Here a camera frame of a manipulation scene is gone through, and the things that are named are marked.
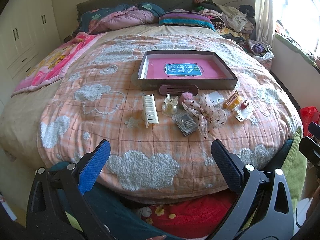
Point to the clear pearl claw clip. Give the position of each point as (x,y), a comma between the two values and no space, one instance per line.
(169,106)

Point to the purple teal striped pillow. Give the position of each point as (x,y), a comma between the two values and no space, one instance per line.
(186,18)

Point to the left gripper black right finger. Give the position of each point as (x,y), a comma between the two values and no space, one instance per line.
(229,165)

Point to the shallow cardboard box tray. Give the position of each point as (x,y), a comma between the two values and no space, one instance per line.
(227,83)

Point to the polka dot tulle bow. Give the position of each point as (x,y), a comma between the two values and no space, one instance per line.
(207,115)

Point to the floral laundry basket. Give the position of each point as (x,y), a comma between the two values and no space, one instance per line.
(261,52)

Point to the cream wardrobe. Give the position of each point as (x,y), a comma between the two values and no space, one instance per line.
(28,34)

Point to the pile of clothes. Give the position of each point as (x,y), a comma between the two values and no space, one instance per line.
(228,20)

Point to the green cushion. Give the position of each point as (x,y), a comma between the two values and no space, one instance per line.
(294,168)

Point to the red floral blanket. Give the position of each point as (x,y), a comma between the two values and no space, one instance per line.
(191,219)

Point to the pink and navy duvet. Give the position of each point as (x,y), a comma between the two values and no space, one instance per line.
(118,17)

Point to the pink cartoon blanket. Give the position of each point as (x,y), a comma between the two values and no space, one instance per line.
(55,66)

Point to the brown hair clip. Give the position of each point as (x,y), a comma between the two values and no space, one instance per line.
(177,89)

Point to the white earring card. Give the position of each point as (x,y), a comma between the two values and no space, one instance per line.
(216,98)

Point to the peach cloud pattern quilt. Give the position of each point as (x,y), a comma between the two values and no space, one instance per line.
(100,99)

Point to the white comb hair clip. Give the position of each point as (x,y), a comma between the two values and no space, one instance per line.
(149,113)

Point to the red plastic bag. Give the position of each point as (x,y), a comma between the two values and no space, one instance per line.
(308,115)

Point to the clutter on window sill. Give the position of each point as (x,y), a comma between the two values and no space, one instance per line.
(308,53)

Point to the cream curtain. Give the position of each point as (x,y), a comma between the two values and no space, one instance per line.
(264,21)

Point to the pink pompom hair clip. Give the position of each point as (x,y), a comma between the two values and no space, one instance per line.
(184,96)

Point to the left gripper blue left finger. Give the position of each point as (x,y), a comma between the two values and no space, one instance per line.
(91,164)

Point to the pink and blue book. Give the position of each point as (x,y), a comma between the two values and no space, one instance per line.
(187,68)

